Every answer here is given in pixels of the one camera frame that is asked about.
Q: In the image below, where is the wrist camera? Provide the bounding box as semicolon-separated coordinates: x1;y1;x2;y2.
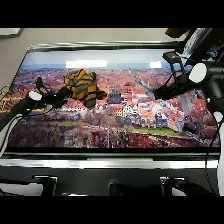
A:
34;76;51;95
162;50;186;78

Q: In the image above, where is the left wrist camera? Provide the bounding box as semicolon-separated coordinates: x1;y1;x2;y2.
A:
34;76;51;95

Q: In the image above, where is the yellow grey striped garment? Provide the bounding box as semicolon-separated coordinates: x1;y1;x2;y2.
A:
63;68;108;109

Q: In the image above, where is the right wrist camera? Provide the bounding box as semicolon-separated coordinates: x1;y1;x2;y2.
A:
162;50;186;78

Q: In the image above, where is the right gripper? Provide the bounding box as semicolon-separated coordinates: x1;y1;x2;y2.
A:
153;81;186;101

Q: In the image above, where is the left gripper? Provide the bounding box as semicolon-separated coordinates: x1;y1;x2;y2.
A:
49;87;73;109

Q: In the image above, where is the black cable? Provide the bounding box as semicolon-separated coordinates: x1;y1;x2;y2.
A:
0;114;22;158
203;118;224;196

